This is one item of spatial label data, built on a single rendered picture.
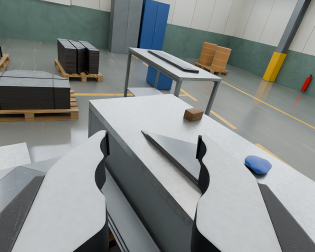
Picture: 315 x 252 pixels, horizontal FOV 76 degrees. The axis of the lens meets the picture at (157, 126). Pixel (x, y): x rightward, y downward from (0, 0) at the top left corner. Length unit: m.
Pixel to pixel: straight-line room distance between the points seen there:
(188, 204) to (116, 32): 7.71
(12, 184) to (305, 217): 1.05
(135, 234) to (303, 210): 0.57
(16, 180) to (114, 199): 0.40
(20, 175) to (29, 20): 7.65
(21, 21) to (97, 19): 2.40
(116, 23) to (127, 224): 7.62
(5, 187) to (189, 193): 0.70
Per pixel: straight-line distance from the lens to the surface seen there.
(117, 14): 8.08
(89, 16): 8.54
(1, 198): 0.96
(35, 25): 8.47
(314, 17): 9.77
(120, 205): 0.87
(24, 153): 1.31
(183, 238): 0.70
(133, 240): 0.79
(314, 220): 0.87
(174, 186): 0.69
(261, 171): 0.90
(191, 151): 0.83
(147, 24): 8.48
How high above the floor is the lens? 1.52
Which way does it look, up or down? 28 degrees down
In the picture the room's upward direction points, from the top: 12 degrees clockwise
